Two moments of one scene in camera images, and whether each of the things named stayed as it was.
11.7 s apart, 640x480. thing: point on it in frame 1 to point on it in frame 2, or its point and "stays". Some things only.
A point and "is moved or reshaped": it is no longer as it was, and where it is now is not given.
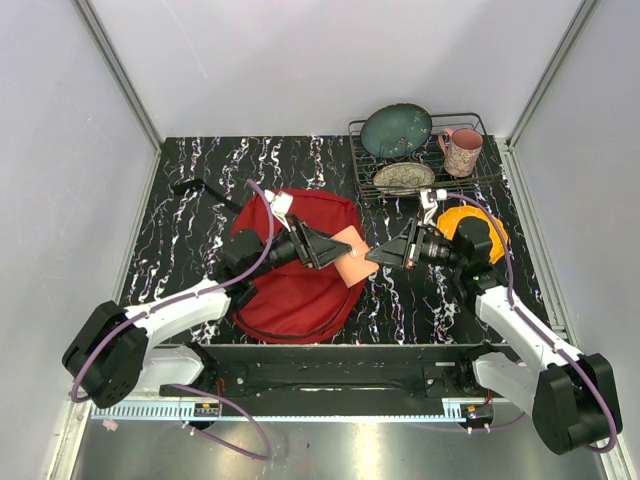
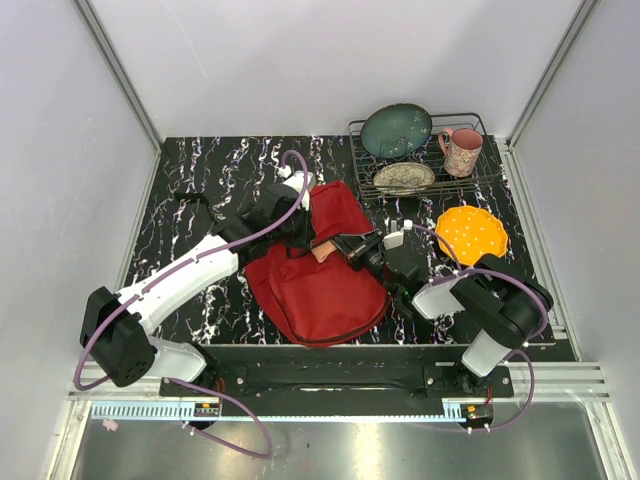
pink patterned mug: (461, 149) stays
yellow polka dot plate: (451, 219) stays
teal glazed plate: (395, 129) stays
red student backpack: (297, 302) is moved or reshaped
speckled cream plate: (403, 178) stays
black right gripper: (398, 252) to (356, 247)
